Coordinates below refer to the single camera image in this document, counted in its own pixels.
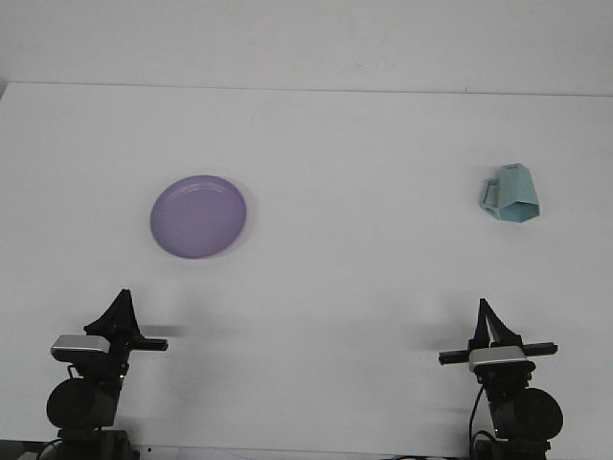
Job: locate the pale purple round plate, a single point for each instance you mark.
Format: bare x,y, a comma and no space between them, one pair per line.
198,218

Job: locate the pale blue hexagonal cup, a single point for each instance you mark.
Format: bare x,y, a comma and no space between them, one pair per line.
519,191

